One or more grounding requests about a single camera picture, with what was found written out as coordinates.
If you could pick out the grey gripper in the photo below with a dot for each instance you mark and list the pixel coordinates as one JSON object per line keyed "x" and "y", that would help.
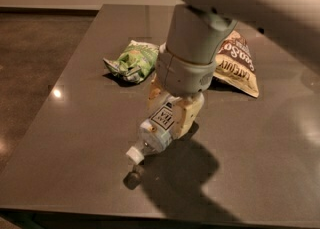
{"x": 182, "y": 75}

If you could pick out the blue plastic water bottle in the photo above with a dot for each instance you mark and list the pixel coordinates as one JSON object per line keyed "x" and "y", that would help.
{"x": 154, "y": 133}

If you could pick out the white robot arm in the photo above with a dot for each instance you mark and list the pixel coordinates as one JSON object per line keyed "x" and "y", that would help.
{"x": 199, "y": 27}

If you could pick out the green chip bag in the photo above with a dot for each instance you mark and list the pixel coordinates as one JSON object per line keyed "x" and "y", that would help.
{"x": 135, "y": 63}

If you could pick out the brown and cream snack bag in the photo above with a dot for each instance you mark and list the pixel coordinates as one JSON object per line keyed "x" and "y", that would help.
{"x": 235, "y": 65}

